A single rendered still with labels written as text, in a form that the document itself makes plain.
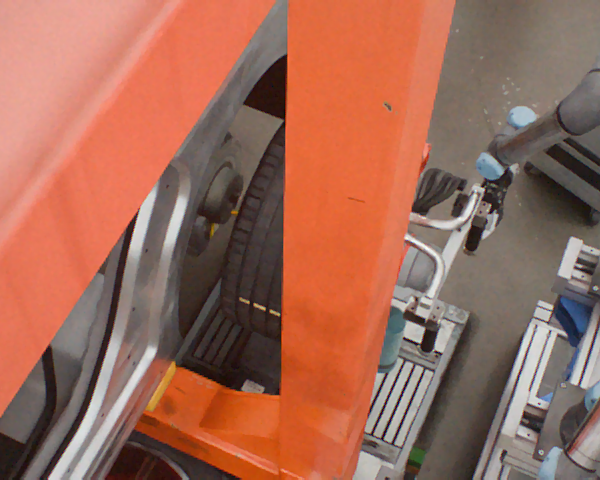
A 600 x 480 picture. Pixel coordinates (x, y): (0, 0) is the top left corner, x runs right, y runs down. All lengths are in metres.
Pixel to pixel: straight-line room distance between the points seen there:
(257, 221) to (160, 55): 1.87
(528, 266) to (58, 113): 3.30
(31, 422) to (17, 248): 2.10
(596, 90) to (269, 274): 0.87
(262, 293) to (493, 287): 1.38
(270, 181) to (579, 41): 2.31
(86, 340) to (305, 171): 1.11
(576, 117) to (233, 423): 1.11
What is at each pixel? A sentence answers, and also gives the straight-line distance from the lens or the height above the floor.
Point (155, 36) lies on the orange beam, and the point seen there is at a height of 2.73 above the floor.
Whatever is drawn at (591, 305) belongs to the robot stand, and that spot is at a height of 0.69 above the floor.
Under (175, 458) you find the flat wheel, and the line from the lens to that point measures 2.82.
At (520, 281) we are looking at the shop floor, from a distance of 3.73.
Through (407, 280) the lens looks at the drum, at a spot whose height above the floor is 0.86.
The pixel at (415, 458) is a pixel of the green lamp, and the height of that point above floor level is 0.66.
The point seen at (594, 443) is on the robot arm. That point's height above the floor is 1.22.
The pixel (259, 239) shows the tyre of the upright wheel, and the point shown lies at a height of 1.08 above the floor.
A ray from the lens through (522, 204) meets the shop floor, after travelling 3.91.
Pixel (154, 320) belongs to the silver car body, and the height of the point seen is 1.01.
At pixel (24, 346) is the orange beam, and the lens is 0.56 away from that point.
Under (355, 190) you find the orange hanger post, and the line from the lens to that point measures 1.41.
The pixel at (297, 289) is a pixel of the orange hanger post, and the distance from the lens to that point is 1.71.
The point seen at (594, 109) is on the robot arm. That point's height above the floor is 1.31.
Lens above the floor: 3.14
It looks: 58 degrees down
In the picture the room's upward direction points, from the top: 3 degrees clockwise
